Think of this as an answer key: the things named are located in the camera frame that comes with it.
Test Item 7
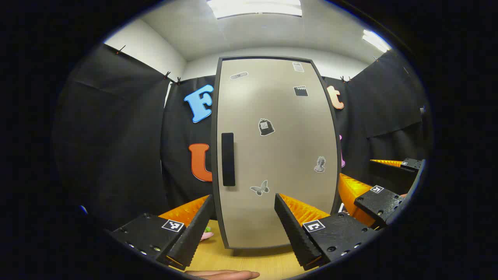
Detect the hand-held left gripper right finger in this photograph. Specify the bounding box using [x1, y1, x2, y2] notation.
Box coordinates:
[274, 193, 380, 271]

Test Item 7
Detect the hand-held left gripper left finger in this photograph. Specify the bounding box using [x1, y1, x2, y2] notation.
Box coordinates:
[110, 194, 216, 271]

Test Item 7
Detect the dark grey cabinet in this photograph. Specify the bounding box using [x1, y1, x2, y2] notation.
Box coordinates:
[210, 56, 344, 250]

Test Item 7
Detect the beige cabinet door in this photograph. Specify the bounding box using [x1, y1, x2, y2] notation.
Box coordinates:
[215, 58, 340, 248]

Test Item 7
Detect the black cabinet door handle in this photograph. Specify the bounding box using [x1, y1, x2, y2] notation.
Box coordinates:
[221, 132, 236, 187]

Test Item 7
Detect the black backdrop cloth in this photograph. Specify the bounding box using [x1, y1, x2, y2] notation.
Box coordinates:
[53, 43, 428, 230]

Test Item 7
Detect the small ceiling light panel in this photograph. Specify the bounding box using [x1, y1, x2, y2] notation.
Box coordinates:
[362, 29, 391, 53]

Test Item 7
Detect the large ceiling light panel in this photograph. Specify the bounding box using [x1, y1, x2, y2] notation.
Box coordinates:
[206, 0, 303, 19]

